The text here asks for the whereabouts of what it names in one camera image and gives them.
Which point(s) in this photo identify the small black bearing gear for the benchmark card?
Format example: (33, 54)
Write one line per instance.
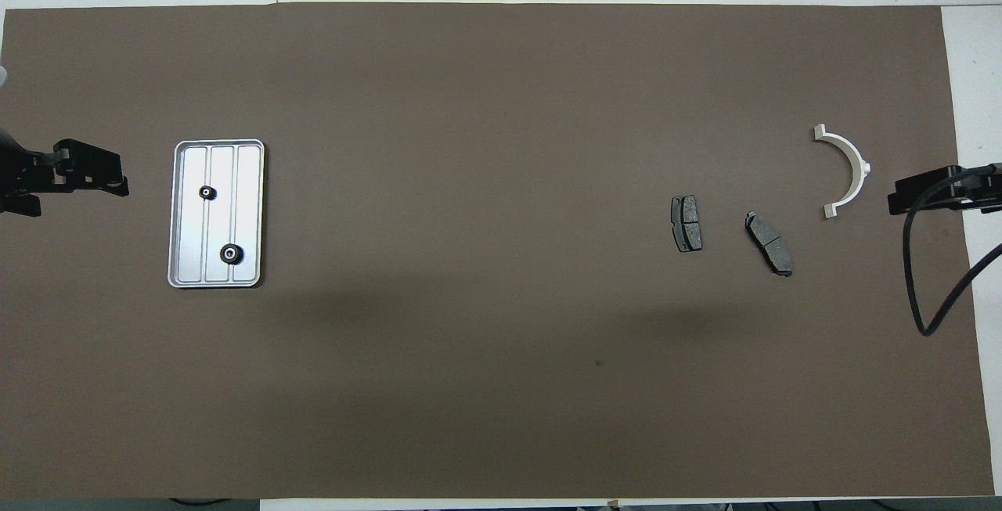
(207, 192)

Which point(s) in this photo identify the brown table mat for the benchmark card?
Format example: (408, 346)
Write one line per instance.
(485, 143)

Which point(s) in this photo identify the short dark brake pad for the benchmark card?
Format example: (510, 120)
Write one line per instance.
(687, 223)

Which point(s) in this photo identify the large black bearing gear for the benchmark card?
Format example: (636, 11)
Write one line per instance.
(232, 253)

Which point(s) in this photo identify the long dark brake pad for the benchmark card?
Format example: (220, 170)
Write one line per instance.
(769, 243)

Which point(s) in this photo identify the silver metal tray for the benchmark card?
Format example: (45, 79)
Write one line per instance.
(221, 221)

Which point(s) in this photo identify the white semicircular bracket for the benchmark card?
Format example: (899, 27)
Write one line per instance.
(855, 160)

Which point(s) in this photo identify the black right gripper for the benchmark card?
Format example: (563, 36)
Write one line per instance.
(978, 186)

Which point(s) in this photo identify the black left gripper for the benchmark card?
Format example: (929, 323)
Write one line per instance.
(23, 170)

